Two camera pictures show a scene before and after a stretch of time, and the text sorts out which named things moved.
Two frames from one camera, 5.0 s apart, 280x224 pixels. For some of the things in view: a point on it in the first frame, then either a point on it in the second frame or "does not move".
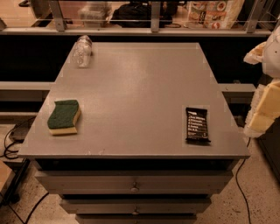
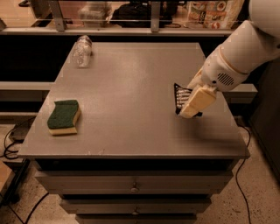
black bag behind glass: [138, 15] does not move
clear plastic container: [95, 14] does not move
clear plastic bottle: [82, 52] does not move
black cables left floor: [6, 147] does not move
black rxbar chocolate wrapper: [197, 126] -> [181, 95]
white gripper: [273, 59] -> [220, 71]
